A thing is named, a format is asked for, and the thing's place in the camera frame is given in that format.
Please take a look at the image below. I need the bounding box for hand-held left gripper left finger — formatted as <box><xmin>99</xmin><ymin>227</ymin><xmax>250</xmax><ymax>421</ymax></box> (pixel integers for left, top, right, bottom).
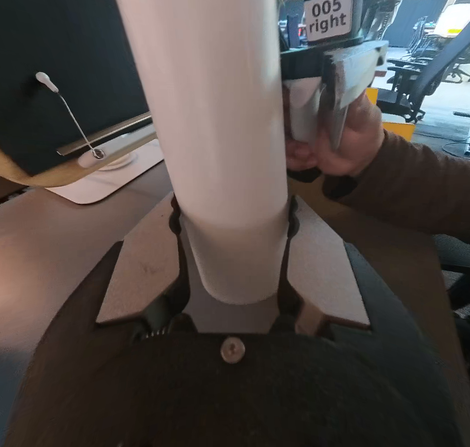
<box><xmin>95</xmin><ymin>193</ymin><xmax>191</xmax><ymax>332</ymax></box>

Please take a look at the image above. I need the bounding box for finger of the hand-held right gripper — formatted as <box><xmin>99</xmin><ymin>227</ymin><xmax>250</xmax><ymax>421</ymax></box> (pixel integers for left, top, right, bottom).
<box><xmin>283</xmin><ymin>78</ymin><xmax>321</xmax><ymax>144</ymax></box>
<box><xmin>322</xmin><ymin>47</ymin><xmax>380</xmax><ymax>151</ymax></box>

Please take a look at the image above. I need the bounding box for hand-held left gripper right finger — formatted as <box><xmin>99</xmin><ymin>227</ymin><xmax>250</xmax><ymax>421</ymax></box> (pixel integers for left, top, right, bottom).
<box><xmin>275</xmin><ymin>195</ymin><xmax>370</xmax><ymax>333</ymax></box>

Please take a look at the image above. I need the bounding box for yellow plastic bin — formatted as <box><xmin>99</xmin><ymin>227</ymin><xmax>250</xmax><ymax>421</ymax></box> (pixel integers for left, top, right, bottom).
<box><xmin>365</xmin><ymin>87</ymin><xmax>416</xmax><ymax>136</ymax></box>

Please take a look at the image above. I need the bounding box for white bottle black lid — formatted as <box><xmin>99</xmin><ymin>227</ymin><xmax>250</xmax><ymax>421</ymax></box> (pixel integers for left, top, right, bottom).
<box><xmin>109</xmin><ymin>0</ymin><xmax>289</xmax><ymax>305</ymax></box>

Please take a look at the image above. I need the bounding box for person's right forearm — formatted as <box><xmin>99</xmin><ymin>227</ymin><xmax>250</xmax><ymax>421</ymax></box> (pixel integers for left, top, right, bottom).
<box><xmin>345</xmin><ymin>129</ymin><xmax>470</xmax><ymax>242</ymax></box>

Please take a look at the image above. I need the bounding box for person's right hand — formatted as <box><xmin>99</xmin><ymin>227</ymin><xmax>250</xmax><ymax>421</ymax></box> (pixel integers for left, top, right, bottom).
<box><xmin>286</xmin><ymin>93</ymin><xmax>386</xmax><ymax>178</ymax></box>

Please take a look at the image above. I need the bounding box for black office chair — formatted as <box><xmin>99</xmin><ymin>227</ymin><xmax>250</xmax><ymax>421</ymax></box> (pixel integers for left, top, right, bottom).
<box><xmin>378</xmin><ymin>32</ymin><xmax>470</xmax><ymax>123</ymax></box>

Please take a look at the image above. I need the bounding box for black wooden book stand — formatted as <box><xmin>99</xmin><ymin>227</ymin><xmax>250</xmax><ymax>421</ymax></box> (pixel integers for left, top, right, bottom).
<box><xmin>0</xmin><ymin>0</ymin><xmax>166</xmax><ymax>205</ymax></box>

